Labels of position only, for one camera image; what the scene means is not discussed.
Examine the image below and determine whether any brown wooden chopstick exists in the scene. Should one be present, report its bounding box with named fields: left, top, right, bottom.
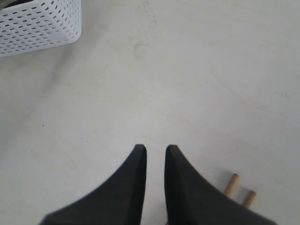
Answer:
left=242, top=190, right=256, bottom=209

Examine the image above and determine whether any white plastic woven basket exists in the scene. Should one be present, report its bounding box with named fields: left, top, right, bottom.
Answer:
left=0, top=0, right=82, bottom=57

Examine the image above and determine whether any light wooden chopstick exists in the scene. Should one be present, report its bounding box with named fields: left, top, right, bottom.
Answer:
left=224, top=173, right=240, bottom=197

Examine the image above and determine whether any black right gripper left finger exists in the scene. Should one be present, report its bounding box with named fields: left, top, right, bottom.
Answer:
left=41, top=144, right=147, bottom=225

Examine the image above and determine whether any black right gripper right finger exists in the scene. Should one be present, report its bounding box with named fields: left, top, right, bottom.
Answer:
left=164, top=145, right=274, bottom=225

